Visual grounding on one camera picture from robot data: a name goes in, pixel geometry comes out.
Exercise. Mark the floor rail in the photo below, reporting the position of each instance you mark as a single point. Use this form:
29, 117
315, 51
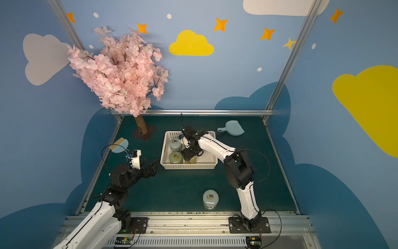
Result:
98, 134
279, 162

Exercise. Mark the light blue plastic dustpan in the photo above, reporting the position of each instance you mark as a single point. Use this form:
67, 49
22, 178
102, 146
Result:
232, 127

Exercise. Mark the rear aluminium frame rail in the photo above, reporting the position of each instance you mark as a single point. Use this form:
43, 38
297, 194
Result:
210, 112

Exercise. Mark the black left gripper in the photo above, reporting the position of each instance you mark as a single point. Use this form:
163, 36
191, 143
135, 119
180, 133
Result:
149, 168

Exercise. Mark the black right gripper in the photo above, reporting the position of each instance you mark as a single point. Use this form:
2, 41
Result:
189, 152

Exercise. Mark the right side floor rail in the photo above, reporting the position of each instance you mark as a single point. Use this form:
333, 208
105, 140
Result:
279, 162

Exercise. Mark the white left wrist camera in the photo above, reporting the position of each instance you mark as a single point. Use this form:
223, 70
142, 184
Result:
133, 158

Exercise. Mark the yellow tea canister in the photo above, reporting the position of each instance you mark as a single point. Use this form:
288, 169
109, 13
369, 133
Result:
192, 160

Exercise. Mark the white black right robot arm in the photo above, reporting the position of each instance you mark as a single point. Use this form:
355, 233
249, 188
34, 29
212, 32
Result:
238, 168

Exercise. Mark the pink cherry blossom tree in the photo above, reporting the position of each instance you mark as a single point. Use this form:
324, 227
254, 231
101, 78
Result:
123, 75

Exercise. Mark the left aluminium frame post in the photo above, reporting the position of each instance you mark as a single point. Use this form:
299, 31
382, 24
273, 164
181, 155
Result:
65, 22

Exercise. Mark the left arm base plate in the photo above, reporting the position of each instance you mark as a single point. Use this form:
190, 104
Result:
135, 225

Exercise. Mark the blue hand brush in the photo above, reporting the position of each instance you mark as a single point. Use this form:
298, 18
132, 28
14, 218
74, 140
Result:
121, 145

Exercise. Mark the blue grey tea canister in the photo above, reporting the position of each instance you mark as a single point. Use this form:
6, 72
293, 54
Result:
175, 145
210, 199

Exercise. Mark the left side floor rail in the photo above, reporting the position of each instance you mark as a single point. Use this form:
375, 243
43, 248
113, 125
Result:
98, 134

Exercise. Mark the dark green tea canister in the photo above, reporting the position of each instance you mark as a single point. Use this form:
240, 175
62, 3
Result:
176, 157

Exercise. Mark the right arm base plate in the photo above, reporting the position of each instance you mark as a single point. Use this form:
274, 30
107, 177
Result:
237, 225

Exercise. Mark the front aluminium mounting rail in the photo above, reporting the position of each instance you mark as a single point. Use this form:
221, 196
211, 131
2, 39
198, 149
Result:
207, 230

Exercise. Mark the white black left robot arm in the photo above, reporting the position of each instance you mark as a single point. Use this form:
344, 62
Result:
108, 218

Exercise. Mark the white perforated plastic basket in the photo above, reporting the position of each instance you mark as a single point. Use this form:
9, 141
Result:
206, 161

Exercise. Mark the aluminium frame post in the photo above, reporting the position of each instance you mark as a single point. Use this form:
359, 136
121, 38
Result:
65, 22
305, 30

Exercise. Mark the right aluminium frame post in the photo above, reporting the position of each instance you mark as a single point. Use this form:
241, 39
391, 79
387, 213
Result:
305, 30

